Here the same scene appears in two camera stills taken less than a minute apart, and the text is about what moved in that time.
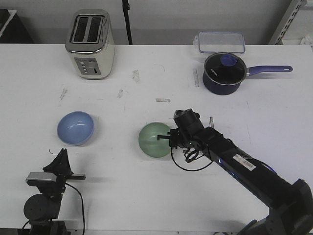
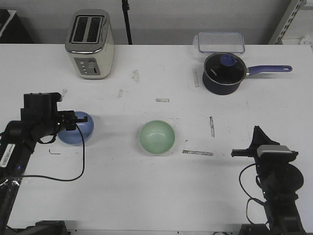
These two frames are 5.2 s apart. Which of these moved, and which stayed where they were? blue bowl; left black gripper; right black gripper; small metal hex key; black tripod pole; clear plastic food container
Moved: left black gripper; right black gripper
Stayed: black tripod pole; small metal hex key; clear plastic food container; blue bowl
